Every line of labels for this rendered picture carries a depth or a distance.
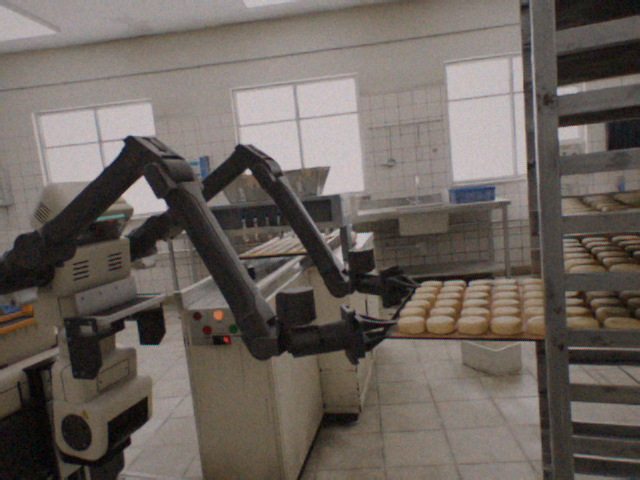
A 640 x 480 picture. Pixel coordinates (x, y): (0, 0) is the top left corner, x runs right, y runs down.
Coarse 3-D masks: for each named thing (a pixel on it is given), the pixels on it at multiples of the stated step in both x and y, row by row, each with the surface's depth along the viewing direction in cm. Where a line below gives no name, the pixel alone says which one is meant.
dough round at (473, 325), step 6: (462, 318) 93; (468, 318) 92; (474, 318) 92; (480, 318) 92; (462, 324) 90; (468, 324) 89; (474, 324) 89; (480, 324) 89; (486, 324) 90; (462, 330) 90; (468, 330) 89; (474, 330) 89; (480, 330) 89; (486, 330) 90
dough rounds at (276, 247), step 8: (272, 240) 306; (288, 240) 302; (296, 240) 299; (328, 240) 293; (256, 248) 274; (264, 248) 269; (272, 248) 272; (280, 248) 266; (288, 248) 261; (296, 248) 257; (248, 256) 253
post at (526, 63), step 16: (528, 16) 112; (528, 32) 113; (528, 64) 114; (528, 96) 115; (528, 112) 115; (528, 144) 116; (528, 176) 117; (528, 192) 118; (544, 368) 123; (544, 400) 124; (544, 416) 125; (544, 448) 126
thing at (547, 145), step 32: (544, 0) 72; (544, 32) 72; (544, 64) 73; (544, 96) 74; (544, 128) 74; (544, 160) 75; (544, 192) 76; (544, 224) 76; (544, 256) 77; (544, 288) 78; (544, 320) 80
